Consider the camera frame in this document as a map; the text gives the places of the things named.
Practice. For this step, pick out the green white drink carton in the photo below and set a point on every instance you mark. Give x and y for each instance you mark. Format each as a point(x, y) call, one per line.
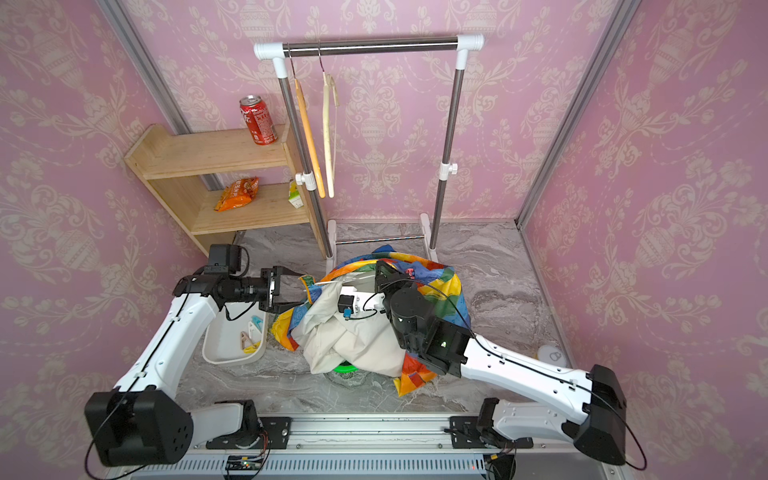
point(294, 196)

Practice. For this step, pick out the yellow white round container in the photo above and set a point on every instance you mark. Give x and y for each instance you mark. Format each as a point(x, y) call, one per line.
point(552, 355)

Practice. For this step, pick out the white clothespin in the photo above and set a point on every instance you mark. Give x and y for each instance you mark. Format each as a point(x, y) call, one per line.
point(253, 332)

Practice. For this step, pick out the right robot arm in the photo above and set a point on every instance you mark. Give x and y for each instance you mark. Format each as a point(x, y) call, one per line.
point(591, 405)

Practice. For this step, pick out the white plastic bin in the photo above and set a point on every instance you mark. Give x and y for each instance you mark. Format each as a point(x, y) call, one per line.
point(221, 344)

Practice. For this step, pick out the rainbow striped jacket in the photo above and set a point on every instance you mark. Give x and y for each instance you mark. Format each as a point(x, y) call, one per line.
point(327, 339)

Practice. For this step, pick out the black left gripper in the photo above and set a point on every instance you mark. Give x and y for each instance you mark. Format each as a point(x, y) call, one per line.
point(273, 281)

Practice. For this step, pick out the yellow clothespin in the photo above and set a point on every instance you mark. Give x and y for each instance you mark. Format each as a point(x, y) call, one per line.
point(251, 349)

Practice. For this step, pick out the wooden clothes hanger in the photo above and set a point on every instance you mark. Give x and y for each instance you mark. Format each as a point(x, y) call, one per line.
point(330, 107)
point(308, 133)

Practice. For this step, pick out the teal clothespin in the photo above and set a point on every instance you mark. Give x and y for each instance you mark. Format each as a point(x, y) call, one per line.
point(257, 323)

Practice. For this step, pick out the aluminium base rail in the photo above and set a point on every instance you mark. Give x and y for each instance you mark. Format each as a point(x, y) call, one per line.
point(366, 446)

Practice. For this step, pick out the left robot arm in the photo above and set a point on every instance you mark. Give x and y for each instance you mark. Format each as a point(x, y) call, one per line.
point(138, 422)

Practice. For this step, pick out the red soda can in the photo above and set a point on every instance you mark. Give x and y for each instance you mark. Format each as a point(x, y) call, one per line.
point(258, 120)

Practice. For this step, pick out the orange snack bag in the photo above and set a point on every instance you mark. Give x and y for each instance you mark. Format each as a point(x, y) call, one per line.
point(238, 194)

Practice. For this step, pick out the wooden two-tier shelf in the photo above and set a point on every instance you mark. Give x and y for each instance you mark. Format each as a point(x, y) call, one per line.
point(173, 168)

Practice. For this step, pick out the steel clothes rack white joints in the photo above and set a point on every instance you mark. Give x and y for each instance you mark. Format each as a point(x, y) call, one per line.
point(277, 54)

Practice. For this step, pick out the green plastic basket tray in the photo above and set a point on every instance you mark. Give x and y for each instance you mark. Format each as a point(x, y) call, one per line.
point(345, 369)

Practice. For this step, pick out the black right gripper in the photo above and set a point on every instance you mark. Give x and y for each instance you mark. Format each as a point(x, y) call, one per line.
point(401, 279)

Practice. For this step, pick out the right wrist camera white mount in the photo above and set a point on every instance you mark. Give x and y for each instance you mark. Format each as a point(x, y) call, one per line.
point(356, 305)

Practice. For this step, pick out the pink clothespin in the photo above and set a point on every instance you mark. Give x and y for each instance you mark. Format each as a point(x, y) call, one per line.
point(244, 340)

